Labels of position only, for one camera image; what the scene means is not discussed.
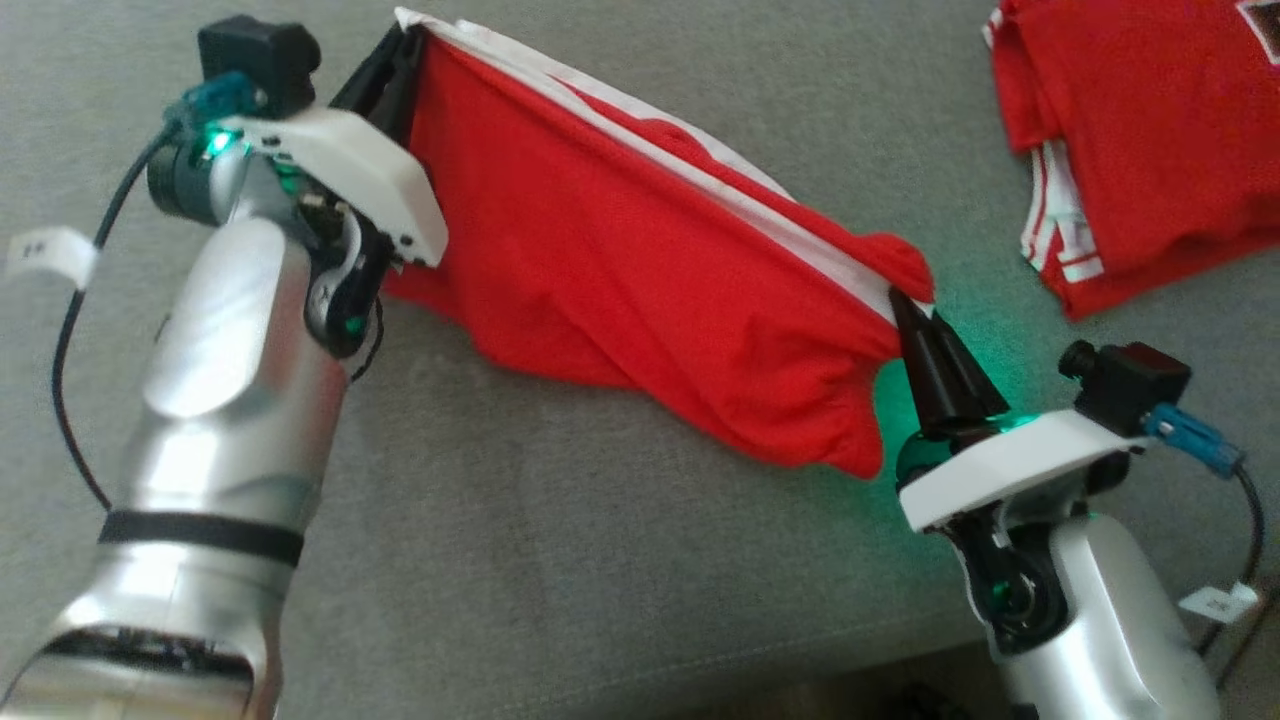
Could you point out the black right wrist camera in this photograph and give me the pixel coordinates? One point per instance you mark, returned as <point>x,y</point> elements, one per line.
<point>1130,385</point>

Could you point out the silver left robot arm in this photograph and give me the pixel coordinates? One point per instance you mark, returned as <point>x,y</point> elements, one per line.
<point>220,420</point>

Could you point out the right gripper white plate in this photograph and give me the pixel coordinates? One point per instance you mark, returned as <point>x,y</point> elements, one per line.
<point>1000,470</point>

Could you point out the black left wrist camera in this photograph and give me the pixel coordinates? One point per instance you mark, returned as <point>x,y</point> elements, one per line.
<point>255,60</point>

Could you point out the red shorts with white stripe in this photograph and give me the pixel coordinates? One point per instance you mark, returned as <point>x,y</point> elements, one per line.
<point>620,260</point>

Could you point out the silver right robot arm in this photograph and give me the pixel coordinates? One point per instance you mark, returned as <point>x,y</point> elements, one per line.
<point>1110,620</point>

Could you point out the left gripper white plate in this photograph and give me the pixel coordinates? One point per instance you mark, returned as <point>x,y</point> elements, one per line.
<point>350,165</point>

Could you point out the red jersey with number 23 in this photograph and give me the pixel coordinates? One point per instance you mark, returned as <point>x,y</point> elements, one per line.
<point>1150,130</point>

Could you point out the large grey sofa chaise cushion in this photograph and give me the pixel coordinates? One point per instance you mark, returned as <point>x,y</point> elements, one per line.
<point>600,560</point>

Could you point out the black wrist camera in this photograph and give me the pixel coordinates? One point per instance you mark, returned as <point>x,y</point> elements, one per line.
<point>255,60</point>
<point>1130,385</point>

